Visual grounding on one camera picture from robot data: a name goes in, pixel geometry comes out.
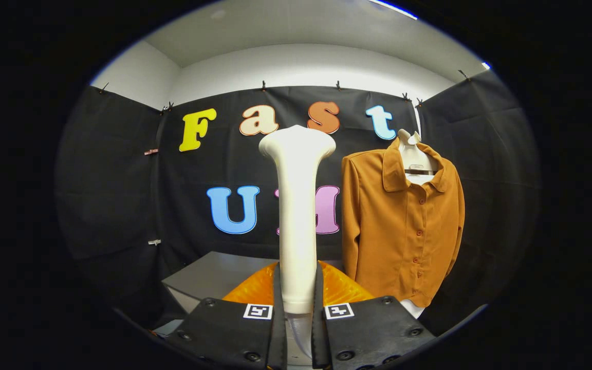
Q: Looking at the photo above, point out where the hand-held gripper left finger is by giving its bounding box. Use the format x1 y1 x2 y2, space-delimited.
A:
165 261 287 370

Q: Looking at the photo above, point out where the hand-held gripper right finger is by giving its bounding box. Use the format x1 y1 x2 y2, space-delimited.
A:
310 261 436 370

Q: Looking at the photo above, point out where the orange button-up shirt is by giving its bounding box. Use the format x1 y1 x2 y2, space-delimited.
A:
341 138 466 308

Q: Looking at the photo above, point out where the white garment steamer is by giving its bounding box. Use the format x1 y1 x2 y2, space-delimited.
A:
258 125 337 360

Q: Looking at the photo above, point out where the white clothes hanger stand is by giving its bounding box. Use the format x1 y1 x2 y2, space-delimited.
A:
396 128 441 320

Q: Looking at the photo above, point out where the grey cabinet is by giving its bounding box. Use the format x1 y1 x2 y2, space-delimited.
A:
161 251 346 329

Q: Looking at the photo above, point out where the long ceiling light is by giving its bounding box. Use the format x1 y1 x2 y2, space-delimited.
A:
367 0 419 21

